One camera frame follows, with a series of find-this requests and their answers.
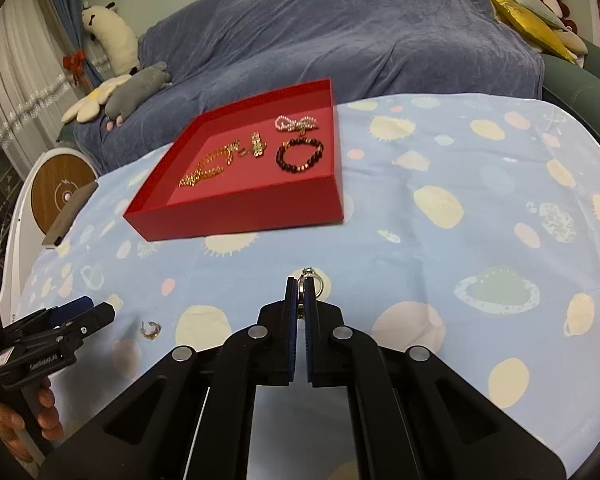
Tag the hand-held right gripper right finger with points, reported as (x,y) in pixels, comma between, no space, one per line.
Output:
(310,330)

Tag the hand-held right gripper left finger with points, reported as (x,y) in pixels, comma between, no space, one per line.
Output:
(292,330)

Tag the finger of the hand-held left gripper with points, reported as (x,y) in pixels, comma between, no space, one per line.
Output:
(70,307)
(97,317)

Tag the small hoop earring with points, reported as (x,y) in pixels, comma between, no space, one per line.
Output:
(147,332)

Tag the red cardboard box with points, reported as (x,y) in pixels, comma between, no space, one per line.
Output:
(240,210)

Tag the person's left hand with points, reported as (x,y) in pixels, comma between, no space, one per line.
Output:
(47,415)

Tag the brown flat pad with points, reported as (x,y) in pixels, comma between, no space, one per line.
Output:
(70,212)

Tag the white round device wooden disc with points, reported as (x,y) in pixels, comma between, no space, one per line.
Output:
(55,185)

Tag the flower shaped plush cushion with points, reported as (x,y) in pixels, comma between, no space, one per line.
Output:
(87,105)

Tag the white lace curtain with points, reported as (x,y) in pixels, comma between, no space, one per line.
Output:
(20,90)

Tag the grey plush toy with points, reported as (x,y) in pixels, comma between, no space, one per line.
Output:
(135,87)

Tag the red curtain bow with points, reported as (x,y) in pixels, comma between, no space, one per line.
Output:
(75,62)

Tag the white sheep plush toy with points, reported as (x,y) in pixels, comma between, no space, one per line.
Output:
(115,40)

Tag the grey-blue sofa blanket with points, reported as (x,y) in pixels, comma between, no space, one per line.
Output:
(355,35)

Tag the blue curtain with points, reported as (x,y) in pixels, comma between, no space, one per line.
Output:
(65,0)

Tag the green sofa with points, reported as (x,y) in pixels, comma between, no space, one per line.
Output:
(580,90)

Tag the gold shiny cushion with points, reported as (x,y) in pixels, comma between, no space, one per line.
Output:
(525,20)

